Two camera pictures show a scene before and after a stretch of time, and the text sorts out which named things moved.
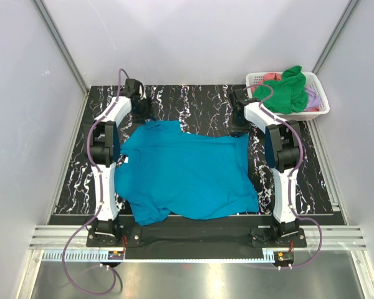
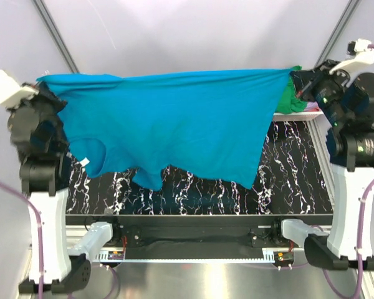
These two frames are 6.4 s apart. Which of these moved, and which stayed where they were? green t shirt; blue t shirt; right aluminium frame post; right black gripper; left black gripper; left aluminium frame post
Moved: blue t shirt; left black gripper; right black gripper
Stayed: green t shirt; right aluminium frame post; left aluminium frame post
